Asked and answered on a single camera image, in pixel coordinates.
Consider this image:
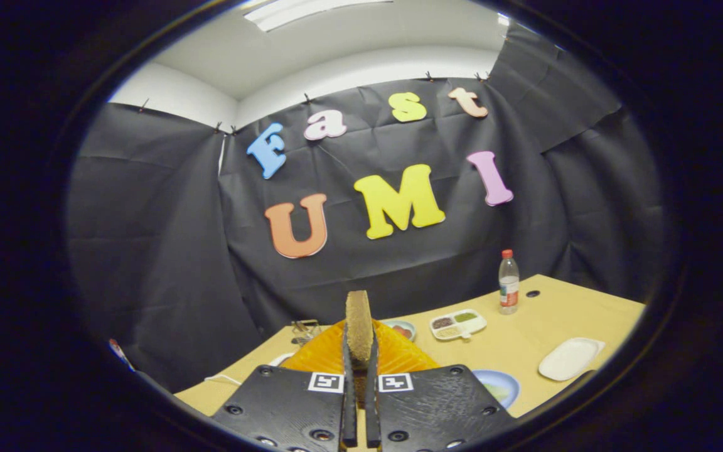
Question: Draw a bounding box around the clear water bottle red cap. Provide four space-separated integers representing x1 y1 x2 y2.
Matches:
498 249 520 315

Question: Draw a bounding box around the brown bread slice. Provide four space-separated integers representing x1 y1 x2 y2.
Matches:
345 290 375 402

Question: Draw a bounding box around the pale green plate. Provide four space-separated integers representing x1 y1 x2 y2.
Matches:
382 320 417 343

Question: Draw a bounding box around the clear utensil holder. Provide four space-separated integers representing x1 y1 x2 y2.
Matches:
291 319 323 347

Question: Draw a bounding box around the red and white strip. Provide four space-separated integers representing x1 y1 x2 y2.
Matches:
109 339 136 372

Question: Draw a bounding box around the ceiling light panel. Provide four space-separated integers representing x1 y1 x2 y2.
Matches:
242 0 394 32

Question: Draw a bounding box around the blue plate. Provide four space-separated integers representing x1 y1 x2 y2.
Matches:
471 369 521 410

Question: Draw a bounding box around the white divided condiment dish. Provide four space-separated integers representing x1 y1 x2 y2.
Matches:
429 308 488 342

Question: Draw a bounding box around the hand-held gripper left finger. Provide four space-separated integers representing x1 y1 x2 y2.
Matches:
211 320 358 452

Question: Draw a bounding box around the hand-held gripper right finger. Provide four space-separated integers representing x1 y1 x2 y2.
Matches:
365 320 519 452

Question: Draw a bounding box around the white square plate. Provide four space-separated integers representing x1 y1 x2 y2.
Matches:
538 337 606 382

